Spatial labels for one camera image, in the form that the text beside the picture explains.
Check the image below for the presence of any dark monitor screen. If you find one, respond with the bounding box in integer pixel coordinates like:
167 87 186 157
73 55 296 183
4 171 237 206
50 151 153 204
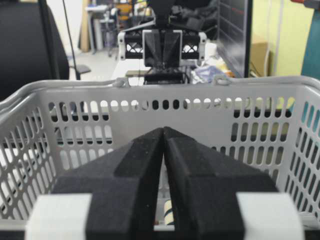
216 0 253 78

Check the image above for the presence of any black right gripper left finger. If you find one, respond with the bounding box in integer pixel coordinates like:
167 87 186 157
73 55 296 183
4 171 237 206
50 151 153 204
24 126 165 240

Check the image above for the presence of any black office chair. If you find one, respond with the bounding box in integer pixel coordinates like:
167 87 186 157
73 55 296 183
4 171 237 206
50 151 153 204
0 0 91 101

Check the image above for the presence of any crumpled blue white cloth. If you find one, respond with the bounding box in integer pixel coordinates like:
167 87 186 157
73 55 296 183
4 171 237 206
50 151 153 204
190 65 228 84

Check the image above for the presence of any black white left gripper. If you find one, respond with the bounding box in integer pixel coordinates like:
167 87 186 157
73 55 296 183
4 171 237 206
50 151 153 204
117 26 207 67

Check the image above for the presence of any grey plastic shopping basket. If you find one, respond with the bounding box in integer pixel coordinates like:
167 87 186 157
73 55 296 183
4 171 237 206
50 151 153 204
0 76 320 231

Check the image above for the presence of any cardboard box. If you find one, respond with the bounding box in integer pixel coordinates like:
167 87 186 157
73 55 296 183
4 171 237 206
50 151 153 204
249 40 268 77

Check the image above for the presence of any striped item in basket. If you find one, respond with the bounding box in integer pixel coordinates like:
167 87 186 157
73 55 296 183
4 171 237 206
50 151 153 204
163 199 175 226

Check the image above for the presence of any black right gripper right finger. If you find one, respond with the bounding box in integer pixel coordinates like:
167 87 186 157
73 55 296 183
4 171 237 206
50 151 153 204
162 126 306 240

